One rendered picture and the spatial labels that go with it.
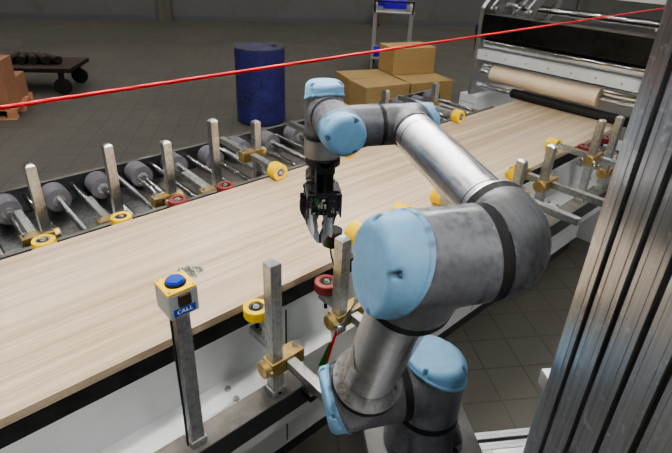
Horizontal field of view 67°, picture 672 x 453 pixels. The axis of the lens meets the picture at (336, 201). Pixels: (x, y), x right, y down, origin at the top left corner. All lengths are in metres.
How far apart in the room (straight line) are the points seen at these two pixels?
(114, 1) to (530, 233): 13.33
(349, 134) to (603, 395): 0.52
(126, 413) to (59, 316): 0.34
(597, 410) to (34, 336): 1.40
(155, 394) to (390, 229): 1.23
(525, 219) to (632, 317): 0.18
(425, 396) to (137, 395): 0.94
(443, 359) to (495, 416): 1.69
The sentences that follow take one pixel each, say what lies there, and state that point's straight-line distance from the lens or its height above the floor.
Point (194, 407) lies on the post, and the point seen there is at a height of 0.84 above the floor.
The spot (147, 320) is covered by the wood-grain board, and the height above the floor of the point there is 0.90.
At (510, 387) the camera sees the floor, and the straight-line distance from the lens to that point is 2.77.
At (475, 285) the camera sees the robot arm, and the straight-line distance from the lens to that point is 0.56.
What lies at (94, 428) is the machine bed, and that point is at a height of 0.71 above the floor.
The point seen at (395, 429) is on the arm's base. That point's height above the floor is 1.10.
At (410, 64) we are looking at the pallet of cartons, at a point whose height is 0.58.
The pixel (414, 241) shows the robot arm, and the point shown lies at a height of 1.64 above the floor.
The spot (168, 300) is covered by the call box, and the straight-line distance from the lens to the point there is 1.16.
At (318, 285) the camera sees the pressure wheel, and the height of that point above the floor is 0.91.
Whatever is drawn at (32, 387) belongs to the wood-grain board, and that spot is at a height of 0.90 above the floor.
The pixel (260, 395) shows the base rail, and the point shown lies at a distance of 1.62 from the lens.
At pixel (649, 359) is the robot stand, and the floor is 1.51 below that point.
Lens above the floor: 1.91
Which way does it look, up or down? 27 degrees down
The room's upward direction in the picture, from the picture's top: 2 degrees clockwise
